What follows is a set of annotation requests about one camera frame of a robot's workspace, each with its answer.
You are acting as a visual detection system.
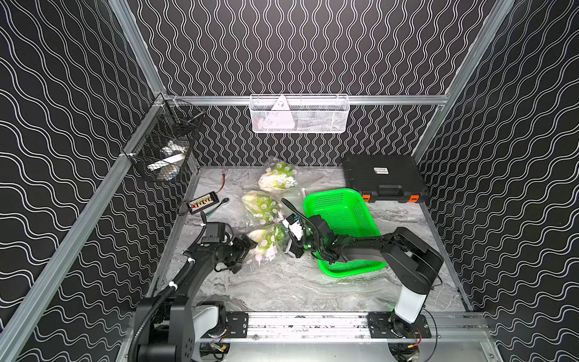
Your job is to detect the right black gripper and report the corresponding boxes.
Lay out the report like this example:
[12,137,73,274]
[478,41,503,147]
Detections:
[274,231,324,259]

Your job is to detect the zip-top bag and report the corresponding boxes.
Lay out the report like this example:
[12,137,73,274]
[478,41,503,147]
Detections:
[241,221,293,268]

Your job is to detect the green plastic basket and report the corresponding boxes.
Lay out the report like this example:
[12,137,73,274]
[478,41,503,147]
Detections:
[303,189,387,278]

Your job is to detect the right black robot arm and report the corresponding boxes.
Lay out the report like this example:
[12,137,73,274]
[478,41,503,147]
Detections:
[282,199,443,338]

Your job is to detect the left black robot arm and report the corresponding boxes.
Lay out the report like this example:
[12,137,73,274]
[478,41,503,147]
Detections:
[127,212,257,361]

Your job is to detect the middle bagged chinese cabbage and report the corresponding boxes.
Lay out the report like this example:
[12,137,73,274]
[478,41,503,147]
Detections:
[241,189,305,226]

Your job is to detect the bagged chinese cabbage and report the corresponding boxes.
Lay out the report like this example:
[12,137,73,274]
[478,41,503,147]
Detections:
[241,189,305,226]
[257,156,324,194]

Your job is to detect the far bagged chinese cabbage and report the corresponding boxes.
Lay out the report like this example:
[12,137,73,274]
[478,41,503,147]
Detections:
[257,156,324,194]

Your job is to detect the white items in black basket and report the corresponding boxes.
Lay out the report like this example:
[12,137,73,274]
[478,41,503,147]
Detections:
[146,140,189,181]

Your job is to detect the black tool case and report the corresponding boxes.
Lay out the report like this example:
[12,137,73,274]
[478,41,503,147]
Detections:
[342,155,431,203]

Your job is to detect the pink triangle card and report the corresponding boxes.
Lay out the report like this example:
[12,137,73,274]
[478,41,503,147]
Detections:
[263,95,296,132]

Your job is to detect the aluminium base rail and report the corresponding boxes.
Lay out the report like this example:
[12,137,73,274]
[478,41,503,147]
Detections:
[126,310,492,342]

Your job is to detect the black wire wall basket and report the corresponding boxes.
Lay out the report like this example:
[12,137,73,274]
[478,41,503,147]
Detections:
[128,99,207,183]

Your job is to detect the white wire wall basket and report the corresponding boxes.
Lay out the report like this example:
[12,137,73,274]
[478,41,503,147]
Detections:
[249,94,351,134]

